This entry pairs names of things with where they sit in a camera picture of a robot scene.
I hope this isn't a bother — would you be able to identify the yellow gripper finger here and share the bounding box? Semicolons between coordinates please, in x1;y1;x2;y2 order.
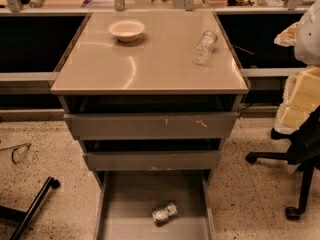
274;22;298;47
274;67;320;134

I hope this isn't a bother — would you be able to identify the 7up soda can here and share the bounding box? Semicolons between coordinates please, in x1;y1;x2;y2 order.
152;202;178;225

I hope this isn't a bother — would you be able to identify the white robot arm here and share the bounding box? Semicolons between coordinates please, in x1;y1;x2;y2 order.
274;0;320;135

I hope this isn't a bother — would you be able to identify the grey top drawer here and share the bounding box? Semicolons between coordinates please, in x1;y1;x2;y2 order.
64;112;237;140

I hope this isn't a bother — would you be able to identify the grey middle drawer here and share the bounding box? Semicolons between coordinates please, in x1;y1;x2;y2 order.
83;151;222;171

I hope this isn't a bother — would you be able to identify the grey drawer cabinet with countertop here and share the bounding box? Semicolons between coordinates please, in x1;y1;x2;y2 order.
49;9;250;188

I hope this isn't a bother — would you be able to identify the grey open bottom drawer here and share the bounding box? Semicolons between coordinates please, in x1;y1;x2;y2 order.
93;170;217;240

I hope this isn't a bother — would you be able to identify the black office chair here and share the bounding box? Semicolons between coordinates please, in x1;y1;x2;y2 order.
246;107;320;221

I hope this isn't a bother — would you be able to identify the clear plastic water bottle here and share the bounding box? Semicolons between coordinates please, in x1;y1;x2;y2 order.
192;31;218;65

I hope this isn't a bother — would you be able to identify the white paper bowl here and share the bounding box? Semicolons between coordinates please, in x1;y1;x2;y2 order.
108;19;145;42

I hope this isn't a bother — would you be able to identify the black chair base leg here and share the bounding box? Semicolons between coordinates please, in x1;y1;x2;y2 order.
0;177;60;240

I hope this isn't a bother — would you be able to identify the thin metal wire frame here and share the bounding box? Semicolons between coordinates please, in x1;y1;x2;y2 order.
0;143;31;164

